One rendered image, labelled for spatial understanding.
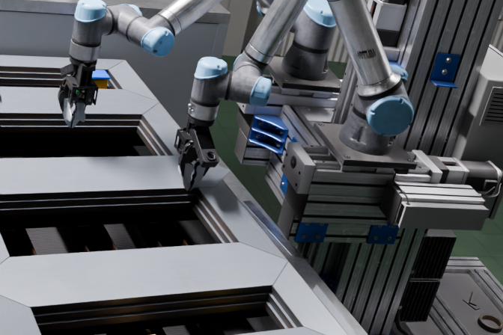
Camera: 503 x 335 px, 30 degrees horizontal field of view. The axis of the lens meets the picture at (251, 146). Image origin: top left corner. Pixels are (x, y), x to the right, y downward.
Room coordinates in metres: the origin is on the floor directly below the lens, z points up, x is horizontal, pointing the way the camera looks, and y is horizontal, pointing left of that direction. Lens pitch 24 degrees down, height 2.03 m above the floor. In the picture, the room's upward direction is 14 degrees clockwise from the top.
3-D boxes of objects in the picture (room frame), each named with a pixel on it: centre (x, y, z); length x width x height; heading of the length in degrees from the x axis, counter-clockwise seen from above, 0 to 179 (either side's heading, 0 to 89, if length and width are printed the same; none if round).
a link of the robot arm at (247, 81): (2.24, 0.04, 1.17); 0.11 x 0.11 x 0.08; 6
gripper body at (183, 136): (2.22, 0.15, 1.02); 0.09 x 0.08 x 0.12; 32
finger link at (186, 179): (2.20, 0.16, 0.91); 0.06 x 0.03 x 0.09; 32
